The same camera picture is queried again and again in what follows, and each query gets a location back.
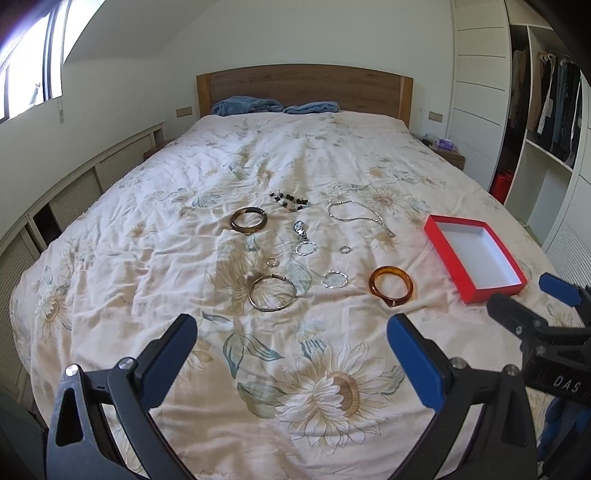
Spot amber bangle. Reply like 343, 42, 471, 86
368, 266, 415, 307

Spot silver twisted ring bangle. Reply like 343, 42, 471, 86
322, 270, 349, 289

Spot large silver hoop bangle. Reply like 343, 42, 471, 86
247, 274, 297, 313

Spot silver watch pendant chain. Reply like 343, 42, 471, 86
292, 220, 319, 257

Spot dark tiger-eye bangle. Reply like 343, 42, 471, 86
229, 206, 269, 235

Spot black bead bracelet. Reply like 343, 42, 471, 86
268, 190, 312, 213

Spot red jewelry box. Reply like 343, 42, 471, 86
424, 215, 528, 304

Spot blue gloved hand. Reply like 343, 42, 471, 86
538, 398, 590, 479

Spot red bag in wardrobe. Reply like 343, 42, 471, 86
490, 170, 514, 204

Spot wooden nightstand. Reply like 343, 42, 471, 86
420, 137, 466, 170

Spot purple item on nightstand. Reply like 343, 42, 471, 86
436, 138, 457, 151

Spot white wardrobe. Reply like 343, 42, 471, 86
447, 1, 590, 285

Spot white low cabinet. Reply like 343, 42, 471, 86
1, 123, 164, 407

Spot hanging clothes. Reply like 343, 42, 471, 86
503, 49, 582, 167

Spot floral beige bed quilt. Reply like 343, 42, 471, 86
8, 111, 583, 480

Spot wooden headboard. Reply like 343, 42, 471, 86
197, 64, 414, 125

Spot blue pillow right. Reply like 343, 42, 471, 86
283, 101, 341, 115

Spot blue pillow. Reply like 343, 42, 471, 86
283, 101, 341, 115
211, 95, 283, 117

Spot blue pillow left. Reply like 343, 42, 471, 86
211, 95, 283, 117

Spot window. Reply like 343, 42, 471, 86
1, 1, 103, 122

